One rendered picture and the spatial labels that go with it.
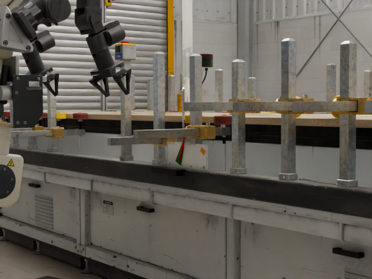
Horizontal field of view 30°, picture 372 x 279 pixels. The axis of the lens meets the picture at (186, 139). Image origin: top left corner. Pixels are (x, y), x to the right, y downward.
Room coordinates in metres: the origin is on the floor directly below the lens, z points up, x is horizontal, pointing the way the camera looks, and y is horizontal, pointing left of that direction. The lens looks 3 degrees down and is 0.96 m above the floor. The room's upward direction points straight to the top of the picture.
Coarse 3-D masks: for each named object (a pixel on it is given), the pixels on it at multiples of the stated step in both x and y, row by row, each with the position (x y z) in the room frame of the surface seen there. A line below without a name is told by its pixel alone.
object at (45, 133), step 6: (12, 132) 3.51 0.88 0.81; (18, 132) 3.53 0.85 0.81; (24, 132) 3.55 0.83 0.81; (30, 132) 3.57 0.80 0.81; (36, 132) 3.59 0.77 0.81; (42, 132) 3.61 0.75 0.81; (48, 132) 3.63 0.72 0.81; (66, 132) 3.69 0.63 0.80; (72, 132) 3.71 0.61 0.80; (78, 132) 3.73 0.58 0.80; (84, 132) 3.75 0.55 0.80
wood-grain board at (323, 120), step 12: (132, 120) 3.41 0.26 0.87; (144, 120) 3.33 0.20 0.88; (168, 120) 3.17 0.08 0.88; (180, 120) 3.10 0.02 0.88; (204, 120) 2.96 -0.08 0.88; (252, 120) 2.72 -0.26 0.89; (264, 120) 2.67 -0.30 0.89; (276, 120) 2.61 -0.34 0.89; (300, 120) 2.52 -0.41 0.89; (312, 120) 2.47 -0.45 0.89; (324, 120) 2.42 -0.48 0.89; (336, 120) 2.38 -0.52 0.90; (360, 120) 2.30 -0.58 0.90
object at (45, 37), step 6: (42, 30) 2.55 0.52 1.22; (48, 30) 2.53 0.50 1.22; (36, 36) 2.49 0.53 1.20; (42, 36) 2.51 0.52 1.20; (48, 36) 2.53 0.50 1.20; (42, 42) 2.50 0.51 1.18; (48, 42) 2.52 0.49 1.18; (54, 42) 2.54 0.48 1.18; (42, 48) 2.51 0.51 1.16; (48, 48) 2.53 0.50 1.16
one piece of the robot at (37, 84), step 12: (12, 60) 2.12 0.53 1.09; (12, 72) 2.12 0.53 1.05; (24, 84) 2.10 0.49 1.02; (36, 84) 2.12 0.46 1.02; (0, 96) 2.07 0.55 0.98; (12, 96) 2.08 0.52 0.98; (24, 96) 2.10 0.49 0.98; (36, 96) 2.13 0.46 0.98; (0, 108) 2.32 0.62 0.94; (24, 108) 2.10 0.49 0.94; (36, 108) 2.13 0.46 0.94; (24, 120) 2.10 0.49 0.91; (36, 120) 2.13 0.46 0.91
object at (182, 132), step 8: (184, 128) 2.62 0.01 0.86; (192, 128) 2.62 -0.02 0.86; (216, 128) 2.69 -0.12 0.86; (224, 128) 2.72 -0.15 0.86; (136, 136) 2.48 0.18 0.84; (144, 136) 2.49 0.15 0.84; (152, 136) 2.51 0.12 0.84; (160, 136) 2.53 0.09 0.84; (168, 136) 2.56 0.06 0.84; (176, 136) 2.58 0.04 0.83; (184, 136) 2.60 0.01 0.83; (192, 136) 2.62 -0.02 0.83; (224, 136) 2.73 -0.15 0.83
